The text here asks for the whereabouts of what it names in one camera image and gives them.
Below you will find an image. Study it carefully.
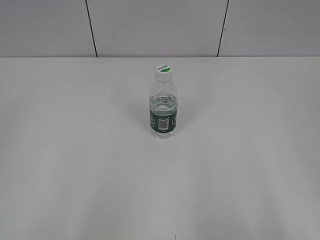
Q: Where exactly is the clear plastic water bottle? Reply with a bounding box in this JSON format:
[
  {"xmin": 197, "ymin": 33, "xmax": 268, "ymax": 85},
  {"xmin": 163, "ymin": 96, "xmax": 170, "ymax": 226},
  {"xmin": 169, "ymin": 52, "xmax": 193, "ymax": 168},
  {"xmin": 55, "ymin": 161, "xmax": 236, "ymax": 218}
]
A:
[{"xmin": 149, "ymin": 78, "xmax": 178, "ymax": 139}]

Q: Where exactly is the white green bottle cap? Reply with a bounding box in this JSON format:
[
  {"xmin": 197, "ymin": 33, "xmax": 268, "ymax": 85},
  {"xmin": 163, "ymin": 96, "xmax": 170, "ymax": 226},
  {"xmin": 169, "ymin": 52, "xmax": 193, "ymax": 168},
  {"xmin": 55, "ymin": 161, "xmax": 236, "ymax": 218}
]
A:
[{"xmin": 155, "ymin": 64, "xmax": 173, "ymax": 82}]

